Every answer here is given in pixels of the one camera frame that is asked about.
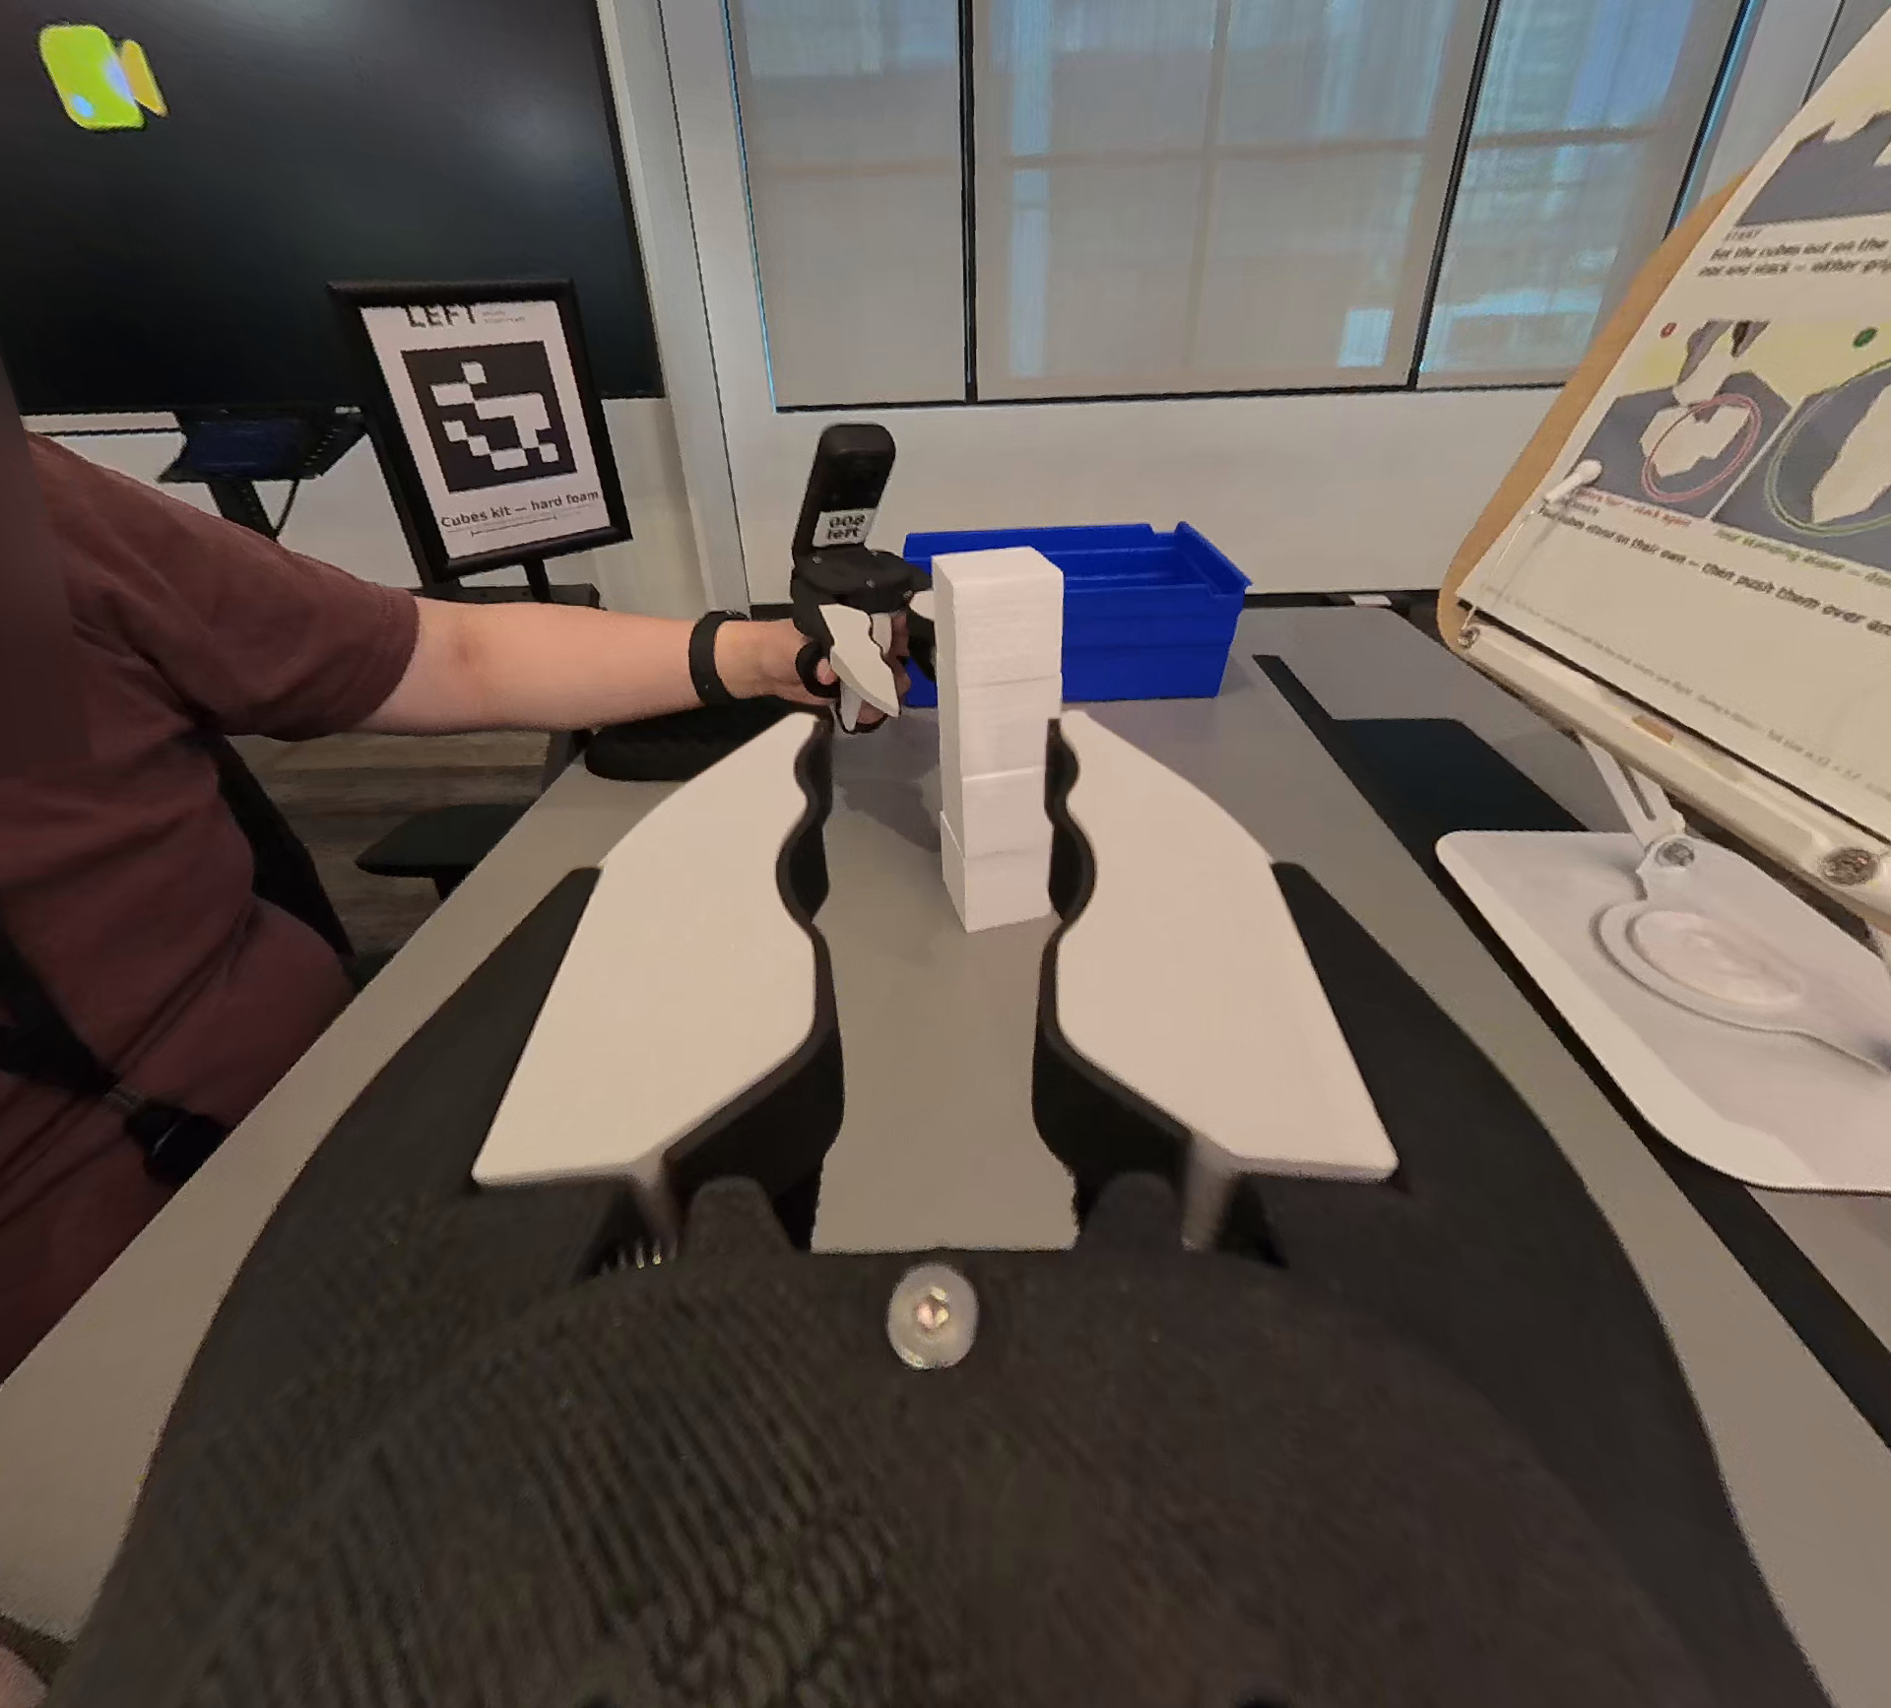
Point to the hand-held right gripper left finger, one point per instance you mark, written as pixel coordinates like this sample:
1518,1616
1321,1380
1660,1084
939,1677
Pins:
663,1000

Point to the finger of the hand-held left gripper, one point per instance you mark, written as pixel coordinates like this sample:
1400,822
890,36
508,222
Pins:
858,659
921,637

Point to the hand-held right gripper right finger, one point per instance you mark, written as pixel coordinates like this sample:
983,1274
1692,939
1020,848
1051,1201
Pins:
1211,1000

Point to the white hard foam cube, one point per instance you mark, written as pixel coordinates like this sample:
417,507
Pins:
988,889
996,726
992,814
996,616

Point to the person's left hand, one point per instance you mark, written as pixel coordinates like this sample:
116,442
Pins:
776,659

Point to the black wrist watch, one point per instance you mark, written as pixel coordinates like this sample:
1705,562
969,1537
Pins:
719,659

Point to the black padded wrist rest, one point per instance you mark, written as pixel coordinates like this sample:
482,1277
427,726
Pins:
663,748

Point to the blue plastic bin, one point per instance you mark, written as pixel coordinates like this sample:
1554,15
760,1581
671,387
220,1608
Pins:
1136,616

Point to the framed marker tag sign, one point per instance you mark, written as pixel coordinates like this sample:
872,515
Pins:
494,422

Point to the black framed glass window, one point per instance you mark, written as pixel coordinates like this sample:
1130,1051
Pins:
1181,113

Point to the printed instruction sheet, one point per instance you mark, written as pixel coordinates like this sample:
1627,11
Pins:
1698,556

